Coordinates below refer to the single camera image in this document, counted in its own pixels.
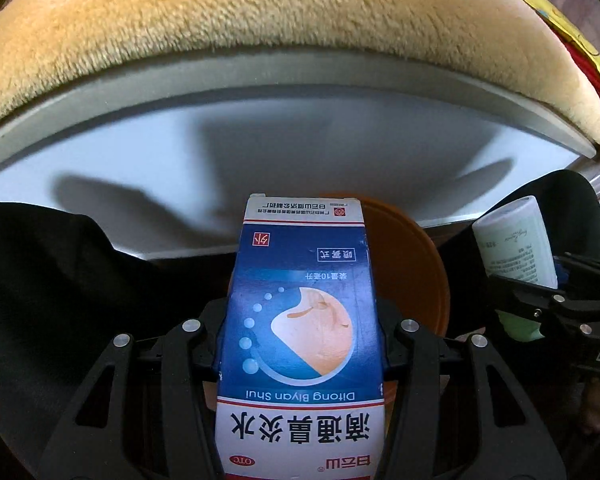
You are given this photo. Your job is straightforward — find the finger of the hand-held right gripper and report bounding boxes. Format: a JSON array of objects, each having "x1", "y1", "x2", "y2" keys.
[
  {"x1": 484, "y1": 273, "x2": 600, "y2": 345},
  {"x1": 552, "y1": 254, "x2": 600, "y2": 287}
]

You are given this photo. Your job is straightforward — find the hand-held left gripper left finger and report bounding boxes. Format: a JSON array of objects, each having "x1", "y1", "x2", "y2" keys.
[{"x1": 37, "y1": 300, "x2": 230, "y2": 480}]

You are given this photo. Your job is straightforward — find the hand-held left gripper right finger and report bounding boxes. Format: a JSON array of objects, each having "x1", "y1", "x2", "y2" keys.
[{"x1": 377, "y1": 301, "x2": 567, "y2": 480}]

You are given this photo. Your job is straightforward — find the white tube with green cap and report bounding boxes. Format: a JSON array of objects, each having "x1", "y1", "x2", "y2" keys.
[{"x1": 472, "y1": 195, "x2": 565, "y2": 344}]

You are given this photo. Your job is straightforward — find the orange round bin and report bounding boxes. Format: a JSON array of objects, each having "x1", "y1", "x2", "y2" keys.
[{"x1": 202, "y1": 197, "x2": 452, "y2": 412}]

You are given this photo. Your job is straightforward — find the blue and white medicine box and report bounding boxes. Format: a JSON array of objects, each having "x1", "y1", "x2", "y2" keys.
[{"x1": 213, "y1": 192, "x2": 386, "y2": 480}]

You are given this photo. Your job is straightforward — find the person's right hand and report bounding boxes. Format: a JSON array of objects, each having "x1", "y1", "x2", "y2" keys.
[{"x1": 581, "y1": 376, "x2": 600, "y2": 437}]

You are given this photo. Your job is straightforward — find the black cloth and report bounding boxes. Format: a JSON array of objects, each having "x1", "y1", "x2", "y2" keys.
[{"x1": 0, "y1": 200, "x2": 242, "y2": 480}]

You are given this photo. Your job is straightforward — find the yellow cushion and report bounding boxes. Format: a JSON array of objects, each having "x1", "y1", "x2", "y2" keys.
[{"x1": 511, "y1": 0, "x2": 600, "y2": 97}]

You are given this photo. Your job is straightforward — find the grey mattress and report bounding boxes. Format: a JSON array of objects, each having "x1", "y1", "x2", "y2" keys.
[{"x1": 0, "y1": 51, "x2": 599, "y2": 173}]

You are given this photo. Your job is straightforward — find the tan plush blanket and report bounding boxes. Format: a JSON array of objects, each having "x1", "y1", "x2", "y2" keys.
[{"x1": 0, "y1": 0, "x2": 600, "y2": 145}]

